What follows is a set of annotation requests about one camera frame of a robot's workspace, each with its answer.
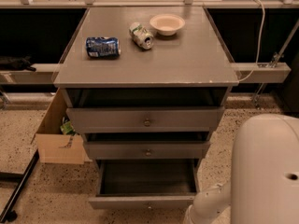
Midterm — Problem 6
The grey bottom drawer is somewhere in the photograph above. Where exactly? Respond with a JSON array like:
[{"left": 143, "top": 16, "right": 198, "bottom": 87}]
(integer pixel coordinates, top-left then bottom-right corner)
[{"left": 89, "top": 159, "right": 199, "bottom": 209}]

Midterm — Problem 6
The grey drawer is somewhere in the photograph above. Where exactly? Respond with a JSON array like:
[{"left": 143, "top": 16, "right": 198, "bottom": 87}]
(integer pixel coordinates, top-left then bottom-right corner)
[
  {"left": 66, "top": 107, "right": 224, "bottom": 134},
  {"left": 89, "top": 159, "right": 199, "bottom": 209},
  {"left": 83, "top": 141, "right": 210, "bottom": 160}
]

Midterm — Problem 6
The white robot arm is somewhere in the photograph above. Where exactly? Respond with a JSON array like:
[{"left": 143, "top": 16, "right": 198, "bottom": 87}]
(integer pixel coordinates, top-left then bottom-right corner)
[{"left": 183, "top": 114, "right": 299, "bottom": 224}]

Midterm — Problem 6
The grey top drawer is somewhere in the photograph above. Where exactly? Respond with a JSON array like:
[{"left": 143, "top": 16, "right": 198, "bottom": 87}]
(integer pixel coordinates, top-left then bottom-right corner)
[{"left": 66, "top": 107, "right": 224, "bottom": 134}]

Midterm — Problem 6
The grey drawer cabinet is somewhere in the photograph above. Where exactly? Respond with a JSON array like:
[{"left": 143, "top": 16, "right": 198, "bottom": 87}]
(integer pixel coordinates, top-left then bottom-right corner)
[{"left": 53, "top": 6, "right": 240, "bottom": 161}]

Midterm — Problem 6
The grey middle drawer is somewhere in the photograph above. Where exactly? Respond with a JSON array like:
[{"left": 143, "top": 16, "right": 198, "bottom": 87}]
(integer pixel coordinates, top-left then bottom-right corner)
[{"left": 83, "top": 141, "right": 210, "bottom": 160}]

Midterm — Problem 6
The green white soda can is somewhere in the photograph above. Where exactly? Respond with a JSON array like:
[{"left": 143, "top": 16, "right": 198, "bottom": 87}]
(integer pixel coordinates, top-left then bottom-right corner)
[{"left": 129, "top": 22, "right": 153, "bottom": 49}]

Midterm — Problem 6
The blue crushed soda can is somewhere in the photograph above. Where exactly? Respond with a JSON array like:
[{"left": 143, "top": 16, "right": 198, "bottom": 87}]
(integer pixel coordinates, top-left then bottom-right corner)
[{"left": 85, "top": 37, "right": 121, "bottom": 58}]

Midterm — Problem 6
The white paper bowl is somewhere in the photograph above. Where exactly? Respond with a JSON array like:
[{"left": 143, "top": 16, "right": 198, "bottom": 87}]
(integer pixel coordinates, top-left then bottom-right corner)
[{"left": 149, "top": 14, "right": 185, "bottom": 36}]

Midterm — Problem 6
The green packet in box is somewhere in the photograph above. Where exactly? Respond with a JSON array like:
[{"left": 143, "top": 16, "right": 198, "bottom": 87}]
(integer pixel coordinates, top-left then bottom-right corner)
[{"left": 60, "top": 119, "right": 76, "bottom": 135}]

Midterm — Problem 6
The cardboard box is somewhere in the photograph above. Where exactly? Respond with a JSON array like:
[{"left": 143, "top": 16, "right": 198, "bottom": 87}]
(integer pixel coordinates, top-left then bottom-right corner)
[{"left": 36, "top": 90, "right": 86, "bottom": 164}]

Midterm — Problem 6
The diagonal metal strut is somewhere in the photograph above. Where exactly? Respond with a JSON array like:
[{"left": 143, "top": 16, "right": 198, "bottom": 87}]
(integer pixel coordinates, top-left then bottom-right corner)
[{"left": 252, "top": 19, "right": 299, "bottom": 109}]

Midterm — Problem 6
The black object on ledge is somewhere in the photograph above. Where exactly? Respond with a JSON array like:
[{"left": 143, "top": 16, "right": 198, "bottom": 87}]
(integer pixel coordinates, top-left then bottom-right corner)
[{"left": 0, "top": 56, "right": 36, "bottom": 72}]

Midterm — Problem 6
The metal frame rail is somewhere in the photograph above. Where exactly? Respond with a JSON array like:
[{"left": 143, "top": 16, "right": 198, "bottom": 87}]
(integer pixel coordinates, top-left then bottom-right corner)
[{"left": 0, "top": 63, "right": 291, "bottom": 85}]

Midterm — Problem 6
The white cable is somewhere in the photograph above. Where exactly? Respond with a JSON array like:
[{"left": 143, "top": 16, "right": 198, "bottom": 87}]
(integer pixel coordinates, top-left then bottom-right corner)
[{"left": 236, "top": 0, "right": 266, "bottom": 83}]

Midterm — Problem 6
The black floor rail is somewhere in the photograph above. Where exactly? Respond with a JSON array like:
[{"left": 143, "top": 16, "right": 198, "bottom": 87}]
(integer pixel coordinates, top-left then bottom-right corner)
[{"left": 0, "top": 151, "right": 39, "bottom": 223}]

